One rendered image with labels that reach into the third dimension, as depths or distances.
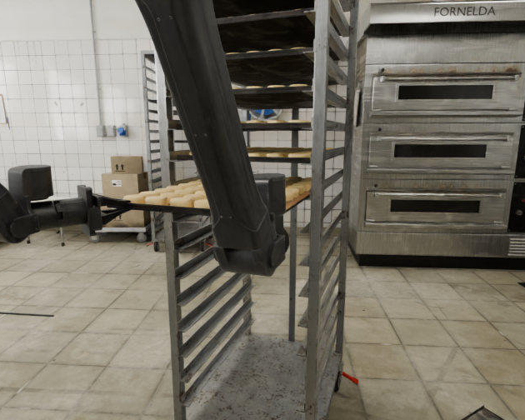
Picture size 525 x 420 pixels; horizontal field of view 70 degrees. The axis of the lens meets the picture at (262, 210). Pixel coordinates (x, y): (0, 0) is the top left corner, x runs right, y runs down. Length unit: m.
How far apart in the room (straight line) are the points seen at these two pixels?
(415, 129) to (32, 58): 3.97
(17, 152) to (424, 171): 4.29
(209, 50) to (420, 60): 2.95
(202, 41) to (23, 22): 4.77
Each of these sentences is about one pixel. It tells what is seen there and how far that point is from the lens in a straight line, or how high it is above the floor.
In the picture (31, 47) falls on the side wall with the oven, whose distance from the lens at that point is 5.02.
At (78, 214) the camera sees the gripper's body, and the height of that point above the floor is 0.96.
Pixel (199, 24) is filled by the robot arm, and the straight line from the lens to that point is 0.36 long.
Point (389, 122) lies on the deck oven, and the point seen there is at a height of 1.20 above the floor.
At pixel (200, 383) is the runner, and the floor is 0.23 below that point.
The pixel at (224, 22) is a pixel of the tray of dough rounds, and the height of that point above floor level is 1.40.
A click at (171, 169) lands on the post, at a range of 1.14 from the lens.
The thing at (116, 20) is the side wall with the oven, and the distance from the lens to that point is 4.62.
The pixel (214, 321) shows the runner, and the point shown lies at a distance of 1.51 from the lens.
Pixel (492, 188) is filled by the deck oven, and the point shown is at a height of 0.69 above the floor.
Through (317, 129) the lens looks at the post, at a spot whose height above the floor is 1.13.
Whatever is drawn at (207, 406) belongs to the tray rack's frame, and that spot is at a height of 0.15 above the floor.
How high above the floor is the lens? 1.11
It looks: 11 degrees down
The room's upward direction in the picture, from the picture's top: straight up
